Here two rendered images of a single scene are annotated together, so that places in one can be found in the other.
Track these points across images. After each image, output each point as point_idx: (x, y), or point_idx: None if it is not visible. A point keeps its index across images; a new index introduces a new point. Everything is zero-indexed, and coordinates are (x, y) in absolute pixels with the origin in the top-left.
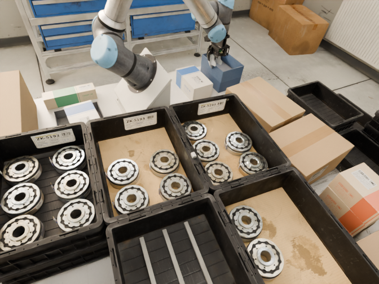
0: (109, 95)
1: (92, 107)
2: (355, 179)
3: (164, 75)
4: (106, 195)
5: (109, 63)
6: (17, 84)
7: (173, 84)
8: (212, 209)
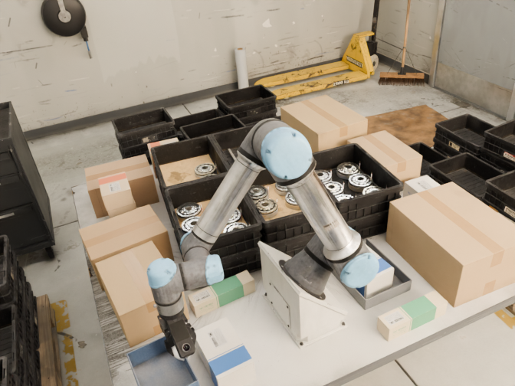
0: (361, 336)
1: None
2: (121, 186)
3: (267, 249)
4: None
5: None
6: (442, 244)
7: (257, 374)
8: None
